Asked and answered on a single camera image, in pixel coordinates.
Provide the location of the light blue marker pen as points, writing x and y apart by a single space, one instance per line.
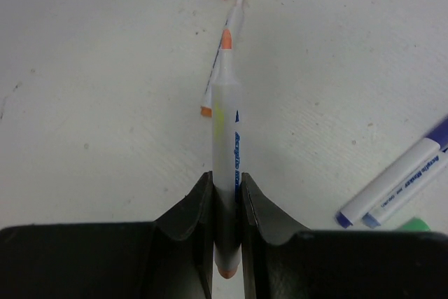
405 190

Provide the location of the dark purple marker pen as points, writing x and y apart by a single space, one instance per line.
384 183

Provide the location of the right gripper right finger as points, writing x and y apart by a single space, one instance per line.
283 259

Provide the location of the orange marker pen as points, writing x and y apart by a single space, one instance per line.
233 22

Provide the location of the peach marker pen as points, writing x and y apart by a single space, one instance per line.
226 159

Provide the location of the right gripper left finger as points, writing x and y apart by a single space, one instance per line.
170 257

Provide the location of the light green marker pen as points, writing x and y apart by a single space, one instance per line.
415 225

